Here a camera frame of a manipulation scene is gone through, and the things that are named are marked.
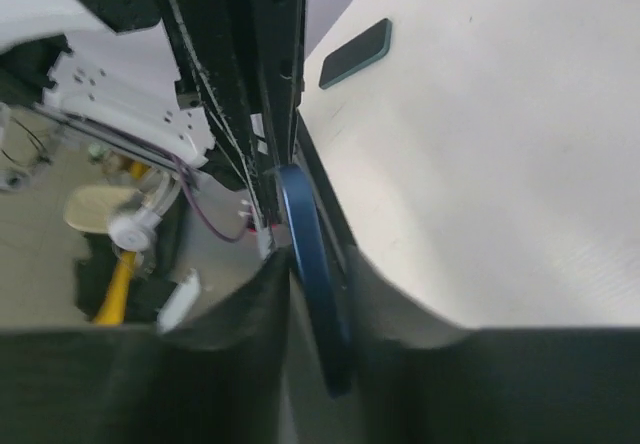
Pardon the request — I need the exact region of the blue smartphone black screen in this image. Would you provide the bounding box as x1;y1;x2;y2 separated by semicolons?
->
276;164;352;397

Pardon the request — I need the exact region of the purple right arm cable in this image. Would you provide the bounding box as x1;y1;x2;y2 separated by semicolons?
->
169;156;251;243

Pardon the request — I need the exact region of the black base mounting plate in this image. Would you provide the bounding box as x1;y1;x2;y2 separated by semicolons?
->
155;0;306;257

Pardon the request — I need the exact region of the teal smartphone black screen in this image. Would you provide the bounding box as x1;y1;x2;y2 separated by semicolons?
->
318;18;393;90

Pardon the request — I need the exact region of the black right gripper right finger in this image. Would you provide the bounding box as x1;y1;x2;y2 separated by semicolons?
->
346;247;639;443

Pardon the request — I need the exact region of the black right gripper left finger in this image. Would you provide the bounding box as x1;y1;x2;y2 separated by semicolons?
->
1;250;289;443

